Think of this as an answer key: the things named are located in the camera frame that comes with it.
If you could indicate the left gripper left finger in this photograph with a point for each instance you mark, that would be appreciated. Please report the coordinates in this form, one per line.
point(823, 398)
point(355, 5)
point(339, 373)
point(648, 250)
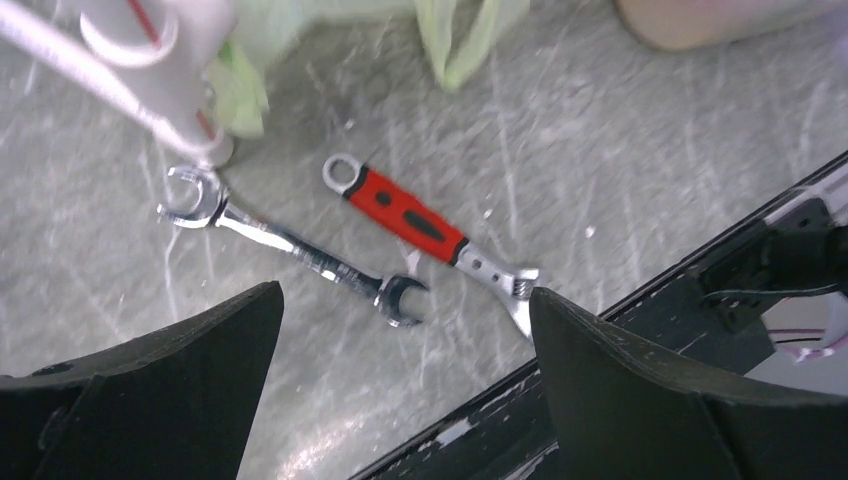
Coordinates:
point(176, 403)

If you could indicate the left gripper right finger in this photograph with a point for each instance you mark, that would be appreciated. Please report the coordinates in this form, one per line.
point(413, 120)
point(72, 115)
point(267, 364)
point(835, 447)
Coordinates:
point(624, 407)

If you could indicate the pale green plastic bag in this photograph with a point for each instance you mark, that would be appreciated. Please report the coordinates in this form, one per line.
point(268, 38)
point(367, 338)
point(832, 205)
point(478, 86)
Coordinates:
point(267, 30)

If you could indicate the silver combination wrench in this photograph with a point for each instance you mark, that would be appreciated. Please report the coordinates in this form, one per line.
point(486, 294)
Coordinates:
point(216, 207)

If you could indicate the white plastic basket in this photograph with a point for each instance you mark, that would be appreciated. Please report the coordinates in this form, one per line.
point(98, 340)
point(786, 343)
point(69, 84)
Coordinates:
point(680, 25)

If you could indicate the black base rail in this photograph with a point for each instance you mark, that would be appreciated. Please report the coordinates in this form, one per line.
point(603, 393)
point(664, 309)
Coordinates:
point(504, 433)

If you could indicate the red handled adjustable wrench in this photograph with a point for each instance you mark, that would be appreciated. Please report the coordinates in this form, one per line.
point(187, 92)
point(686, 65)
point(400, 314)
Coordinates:
point(403, 214)

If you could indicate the white pipe frame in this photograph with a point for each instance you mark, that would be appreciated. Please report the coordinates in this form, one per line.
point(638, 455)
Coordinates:
point(145, 58)

